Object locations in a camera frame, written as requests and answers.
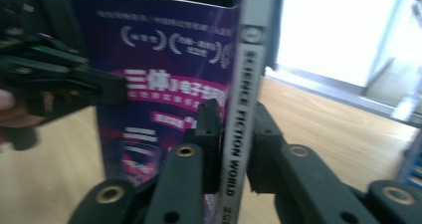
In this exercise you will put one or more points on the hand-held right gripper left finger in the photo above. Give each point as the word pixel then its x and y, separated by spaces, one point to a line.
pixel 208 141

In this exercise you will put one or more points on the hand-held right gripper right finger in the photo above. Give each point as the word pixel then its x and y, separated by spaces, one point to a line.
pixel 265 151

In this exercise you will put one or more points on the purple book with white spine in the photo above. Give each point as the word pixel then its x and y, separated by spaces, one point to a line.
pixel 166 68

